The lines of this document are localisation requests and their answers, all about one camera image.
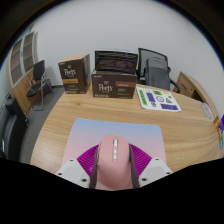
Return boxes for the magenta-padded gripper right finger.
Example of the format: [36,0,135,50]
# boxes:
[128,143,174,189]

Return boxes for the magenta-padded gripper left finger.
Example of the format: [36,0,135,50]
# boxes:
[55,143,100,189]

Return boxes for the pink computer mouse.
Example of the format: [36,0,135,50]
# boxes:
[95,134,133,191]

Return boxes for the pink blue gradient mouse pad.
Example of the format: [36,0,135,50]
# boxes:
[60,117,167,176]

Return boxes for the blue packet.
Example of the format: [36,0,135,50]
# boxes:
[218,133,224,150]

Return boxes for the black leather armchair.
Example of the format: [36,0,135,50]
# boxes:
[0,97,30,161]

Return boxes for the white green purple sticker sheet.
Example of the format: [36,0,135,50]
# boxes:
[136,86,183,113]

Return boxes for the wooden side desk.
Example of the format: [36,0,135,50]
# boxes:
[173,70,219,111]

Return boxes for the wide dark brown coffee box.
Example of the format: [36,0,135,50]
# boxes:
[91,69,138,99]

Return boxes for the tall dark brown coffee box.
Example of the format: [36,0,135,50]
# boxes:
[57,53,92,95]

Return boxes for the grey backpack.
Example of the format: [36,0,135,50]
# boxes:
[144,56,172,91]

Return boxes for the black visitor chair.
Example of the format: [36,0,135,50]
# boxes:
[25,59,54,112]

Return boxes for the wooden shelf cabinet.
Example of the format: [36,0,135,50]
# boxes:
[5,30,46,116]

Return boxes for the black printed box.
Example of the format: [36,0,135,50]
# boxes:
[94,49,139,75]

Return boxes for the black mesh office chair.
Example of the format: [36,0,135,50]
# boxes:
[136,47,181,94]

